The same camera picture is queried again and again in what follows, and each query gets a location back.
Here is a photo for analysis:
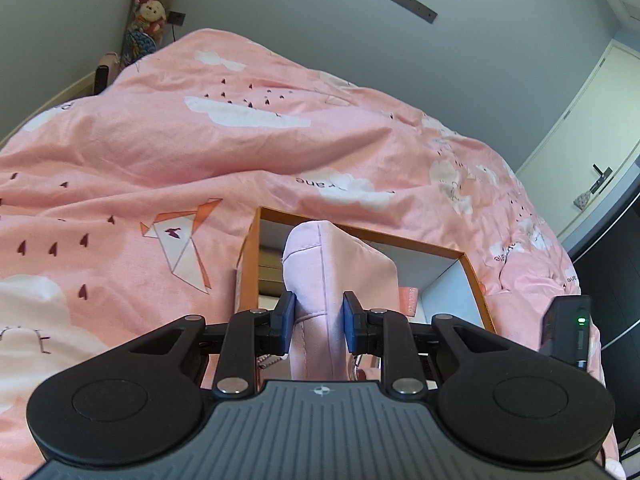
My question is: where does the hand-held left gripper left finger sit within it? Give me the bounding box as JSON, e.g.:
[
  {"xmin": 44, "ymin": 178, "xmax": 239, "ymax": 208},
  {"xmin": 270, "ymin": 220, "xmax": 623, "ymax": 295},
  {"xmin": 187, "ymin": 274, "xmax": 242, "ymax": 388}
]
[{"xmin": 120, "ymin": 290, "xmax": 298, "ymax": 399}]

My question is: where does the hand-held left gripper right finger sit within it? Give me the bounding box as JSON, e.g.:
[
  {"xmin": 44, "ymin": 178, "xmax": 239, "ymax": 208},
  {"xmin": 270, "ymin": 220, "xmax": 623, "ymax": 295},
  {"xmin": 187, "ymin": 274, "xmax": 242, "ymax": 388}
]
[{"xmin": 342, "ymin": 290, "xmax": 522, "ymax": 398}]

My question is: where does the gold gift box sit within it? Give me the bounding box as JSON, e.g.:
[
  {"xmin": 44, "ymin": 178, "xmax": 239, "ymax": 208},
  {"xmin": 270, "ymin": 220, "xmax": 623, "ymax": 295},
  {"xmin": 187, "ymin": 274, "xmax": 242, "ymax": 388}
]
[{"xmin": 258, "ymin": 258, "xmax": 287, "ymax": 282}]

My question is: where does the pink fabric pouch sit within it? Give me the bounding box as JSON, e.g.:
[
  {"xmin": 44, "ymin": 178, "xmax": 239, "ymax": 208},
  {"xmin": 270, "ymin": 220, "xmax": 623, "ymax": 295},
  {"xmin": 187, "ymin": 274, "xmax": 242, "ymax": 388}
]
[{"xmin": 281, "ymin": 220, "xmax": 401, "ymax": 384}]

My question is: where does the orange cardboard box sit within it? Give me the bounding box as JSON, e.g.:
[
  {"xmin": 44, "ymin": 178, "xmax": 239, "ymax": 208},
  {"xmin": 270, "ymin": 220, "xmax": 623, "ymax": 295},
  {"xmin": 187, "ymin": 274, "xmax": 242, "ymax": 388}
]
[{"xmin": 233, "ymin": 205, "xmax": 499, "ymax": 363}]

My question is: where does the dark wardrobe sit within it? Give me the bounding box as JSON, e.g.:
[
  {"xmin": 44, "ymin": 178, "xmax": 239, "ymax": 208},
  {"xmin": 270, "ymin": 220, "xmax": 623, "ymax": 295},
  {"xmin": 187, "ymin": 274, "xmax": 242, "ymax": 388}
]
[{"xmin": 559, "ymin": 160, "xmax": 640, "ymax": 443}]

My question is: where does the white door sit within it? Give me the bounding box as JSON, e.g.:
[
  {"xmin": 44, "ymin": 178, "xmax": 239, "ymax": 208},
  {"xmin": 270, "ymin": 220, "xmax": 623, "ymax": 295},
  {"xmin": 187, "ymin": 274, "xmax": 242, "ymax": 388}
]
[{"xmin": 515, "ymin": 40, "xmax": 640, "ymax": 242}]

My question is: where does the pink printed blanket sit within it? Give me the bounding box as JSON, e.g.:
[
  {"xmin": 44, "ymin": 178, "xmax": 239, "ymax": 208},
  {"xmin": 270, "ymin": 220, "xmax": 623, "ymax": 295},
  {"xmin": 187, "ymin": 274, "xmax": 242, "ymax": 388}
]
[{"xmin": 0, "ymin": 27, "xmax": 607, "ymax": 467}]

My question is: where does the tall tube of plush toys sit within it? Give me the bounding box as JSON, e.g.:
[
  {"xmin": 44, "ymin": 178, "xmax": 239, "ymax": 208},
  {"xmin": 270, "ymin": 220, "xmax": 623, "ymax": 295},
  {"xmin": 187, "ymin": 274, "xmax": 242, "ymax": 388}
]
[{"xmin": 120, "ymin": 0, "xmax": 187, "ymax": 69}]

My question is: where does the black door handle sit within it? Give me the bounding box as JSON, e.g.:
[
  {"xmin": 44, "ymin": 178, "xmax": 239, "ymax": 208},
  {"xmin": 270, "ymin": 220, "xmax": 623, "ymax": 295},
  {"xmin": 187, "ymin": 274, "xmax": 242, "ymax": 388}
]
[{"xmin": 589, "ymin": 163, "xmax": 614, "ymax": 194}]

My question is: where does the grey metal wall strip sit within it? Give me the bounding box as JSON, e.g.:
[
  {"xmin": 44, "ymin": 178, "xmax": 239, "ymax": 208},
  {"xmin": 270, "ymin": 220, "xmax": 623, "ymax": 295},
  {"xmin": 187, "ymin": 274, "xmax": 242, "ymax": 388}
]
[{"xmin": 375, "ymin": 0, "xmax": 439, "ymax": 25}]

